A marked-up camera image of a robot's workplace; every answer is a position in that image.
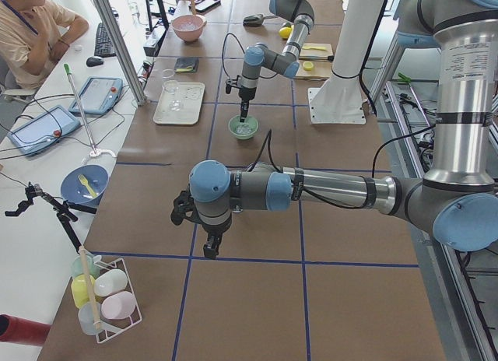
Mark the green ceramic bowl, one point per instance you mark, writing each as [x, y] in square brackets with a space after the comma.
[243, 130]

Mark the blue teach pendant far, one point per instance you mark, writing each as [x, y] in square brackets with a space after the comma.
[99, 94]

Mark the clear wine glass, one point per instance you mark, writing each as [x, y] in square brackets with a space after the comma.
[170, 86]

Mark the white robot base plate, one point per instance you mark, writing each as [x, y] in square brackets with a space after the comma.
[339, 100]

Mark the red cylinder bottle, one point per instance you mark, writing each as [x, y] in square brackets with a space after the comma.
[22, 331]

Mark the black keyboard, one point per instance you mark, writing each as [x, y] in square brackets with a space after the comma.
[103, 45]

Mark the seated person beige shirt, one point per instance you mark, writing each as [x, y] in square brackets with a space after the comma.
[35, 35]

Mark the white wire cup rack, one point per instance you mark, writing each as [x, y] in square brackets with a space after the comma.
[103, 294]

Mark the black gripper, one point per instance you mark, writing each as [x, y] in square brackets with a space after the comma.
[246, 93]
[215, 229]

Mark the halved lemon slice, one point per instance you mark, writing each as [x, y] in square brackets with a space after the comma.
[308, 65]

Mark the large yellow lemon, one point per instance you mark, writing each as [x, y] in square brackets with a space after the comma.
[285, 32]

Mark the blue bowl with fork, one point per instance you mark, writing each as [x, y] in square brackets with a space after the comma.
[85, 185]

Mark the yellow plastic knife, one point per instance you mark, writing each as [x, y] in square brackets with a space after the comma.
[316, 48]

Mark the cream bear serving tray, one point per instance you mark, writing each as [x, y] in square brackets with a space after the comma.
[191, 95]

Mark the folded grey cloth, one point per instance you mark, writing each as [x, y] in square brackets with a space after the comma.
[186, 65]

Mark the black computer mouse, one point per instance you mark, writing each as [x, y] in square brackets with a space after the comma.
[94, 61]

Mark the blue teach pendant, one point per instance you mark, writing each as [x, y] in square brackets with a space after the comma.
[99, 94]
[38, 134]

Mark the blue teach pendant near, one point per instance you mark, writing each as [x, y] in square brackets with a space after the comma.
[38, 134]

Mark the pink bowl of ice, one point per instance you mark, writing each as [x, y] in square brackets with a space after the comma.
[189, 27]

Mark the wooden cutting board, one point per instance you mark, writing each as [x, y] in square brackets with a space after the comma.
[322, 69]

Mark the metal reacher grabber stick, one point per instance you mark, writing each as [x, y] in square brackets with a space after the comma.
[95, 151]

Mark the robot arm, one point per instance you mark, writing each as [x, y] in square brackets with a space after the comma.
[288, 38]
[454, 202]

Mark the steel cylinder tool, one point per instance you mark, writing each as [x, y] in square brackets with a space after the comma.
[317, 58]

